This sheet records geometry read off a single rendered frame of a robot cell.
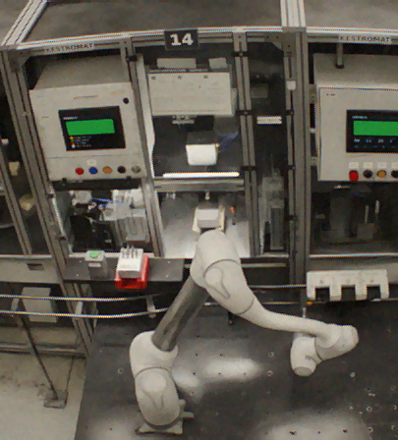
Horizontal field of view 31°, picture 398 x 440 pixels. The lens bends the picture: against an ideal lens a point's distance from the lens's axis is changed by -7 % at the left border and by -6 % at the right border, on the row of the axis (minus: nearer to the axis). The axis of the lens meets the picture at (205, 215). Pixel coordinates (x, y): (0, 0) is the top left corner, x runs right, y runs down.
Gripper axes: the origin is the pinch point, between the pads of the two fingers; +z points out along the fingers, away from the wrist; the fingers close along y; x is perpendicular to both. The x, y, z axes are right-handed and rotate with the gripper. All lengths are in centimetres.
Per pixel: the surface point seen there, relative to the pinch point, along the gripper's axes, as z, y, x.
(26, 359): 25, -88, 156
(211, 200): 39, 19, 40
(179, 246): 28, 3, 55
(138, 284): 2, 6, 70
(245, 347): -12.2, -19.8, 25.2
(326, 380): -32.1, -19.7, -10.7
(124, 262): 8, 13, 76
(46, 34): 34, 113, 98
